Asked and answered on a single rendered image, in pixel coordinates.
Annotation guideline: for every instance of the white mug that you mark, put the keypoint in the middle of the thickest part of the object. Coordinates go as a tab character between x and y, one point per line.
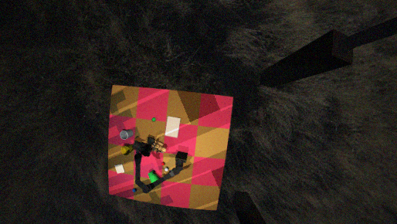
126	134

